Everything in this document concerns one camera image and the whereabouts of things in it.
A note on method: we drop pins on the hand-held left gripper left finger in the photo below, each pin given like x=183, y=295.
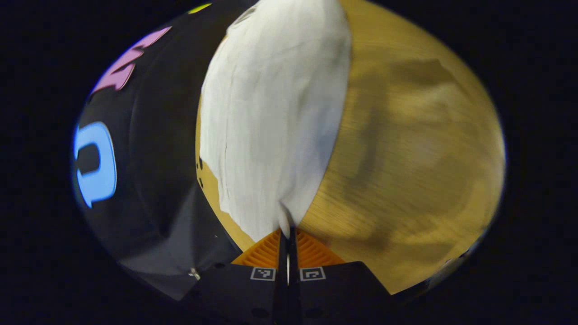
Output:
x=282, y=280

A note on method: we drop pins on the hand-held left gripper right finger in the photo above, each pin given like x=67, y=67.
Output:
x=294, y=280

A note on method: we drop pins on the white jeans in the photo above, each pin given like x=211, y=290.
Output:
x=275, y=113

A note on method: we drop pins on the small white clip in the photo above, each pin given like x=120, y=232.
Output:
x=194, y=273

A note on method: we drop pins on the black backdrop cloth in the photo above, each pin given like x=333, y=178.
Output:
x=158, y=180

